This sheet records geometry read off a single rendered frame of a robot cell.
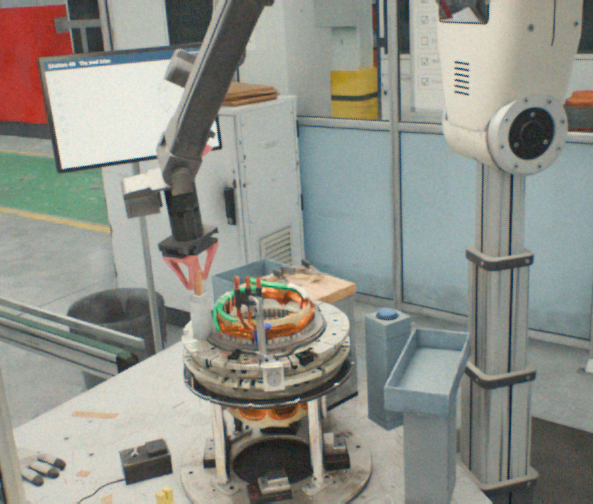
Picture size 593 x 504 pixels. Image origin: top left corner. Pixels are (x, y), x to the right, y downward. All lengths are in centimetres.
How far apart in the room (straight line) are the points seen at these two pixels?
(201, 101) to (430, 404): 61
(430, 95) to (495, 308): 217
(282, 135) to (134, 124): 160
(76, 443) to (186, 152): 82
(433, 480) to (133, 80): 150
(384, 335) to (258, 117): 227
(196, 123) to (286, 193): 277
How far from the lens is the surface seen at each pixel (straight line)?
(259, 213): 386
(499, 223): 160
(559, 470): 308
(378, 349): 170
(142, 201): 136
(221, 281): 187
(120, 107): 244
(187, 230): 138
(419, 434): 146
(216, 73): 122
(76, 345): 242
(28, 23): 516
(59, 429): 193
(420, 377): 146
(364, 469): 161
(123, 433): 186
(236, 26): 118
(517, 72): 146
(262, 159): 384
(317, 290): 176
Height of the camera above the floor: 171
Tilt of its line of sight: 18 degrees down
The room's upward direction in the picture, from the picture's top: 4 degrees counter-clockwise
